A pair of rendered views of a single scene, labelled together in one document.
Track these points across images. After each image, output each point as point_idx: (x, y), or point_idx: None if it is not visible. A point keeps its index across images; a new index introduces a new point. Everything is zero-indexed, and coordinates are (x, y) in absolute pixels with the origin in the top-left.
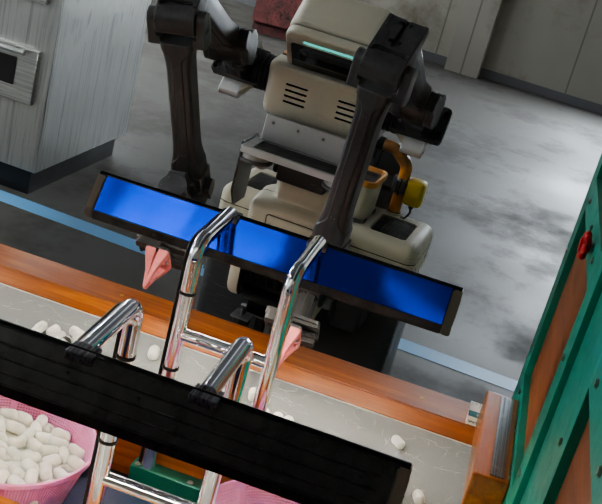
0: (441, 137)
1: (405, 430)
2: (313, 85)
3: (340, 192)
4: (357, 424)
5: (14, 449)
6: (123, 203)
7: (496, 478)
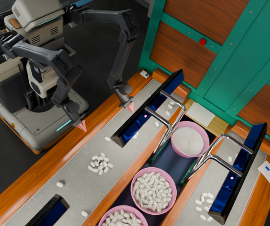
0: None
1: (144, 92)
2: (41, 32)
3: (122, 67)
4: (141, 101)
5: (154, 189)
6: (128, 135)
7: (189, 89)
